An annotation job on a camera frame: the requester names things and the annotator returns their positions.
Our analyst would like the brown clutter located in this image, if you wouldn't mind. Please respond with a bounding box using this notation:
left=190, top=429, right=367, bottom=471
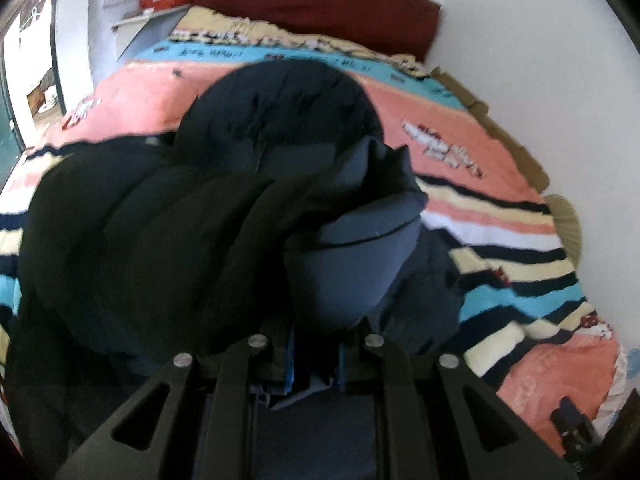
left=27, top=67, right=58, bottom=113

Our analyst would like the white bedside shelf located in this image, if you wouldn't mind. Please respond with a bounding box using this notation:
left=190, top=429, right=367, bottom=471
left=111, top=4, right=193, bottom=61

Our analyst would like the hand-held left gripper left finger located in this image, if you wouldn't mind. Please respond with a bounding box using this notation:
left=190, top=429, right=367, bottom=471
left=55, top=330, right=301, bottom=480

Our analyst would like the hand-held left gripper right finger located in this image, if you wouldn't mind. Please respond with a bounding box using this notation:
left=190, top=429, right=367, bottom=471
left=339, top=333, right=581, bottom=480

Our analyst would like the striped cartoon printed blanket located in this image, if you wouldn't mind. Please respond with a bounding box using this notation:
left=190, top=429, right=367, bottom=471
left=0, top=5, right=628, bottom=461

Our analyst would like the green door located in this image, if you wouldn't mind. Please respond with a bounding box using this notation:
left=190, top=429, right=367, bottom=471
left=0, top=25, right=23, bottom=191

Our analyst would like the dark navy padded jacket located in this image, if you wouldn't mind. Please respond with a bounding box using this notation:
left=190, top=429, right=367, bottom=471
left=7, top=60, right=468, bottom=480

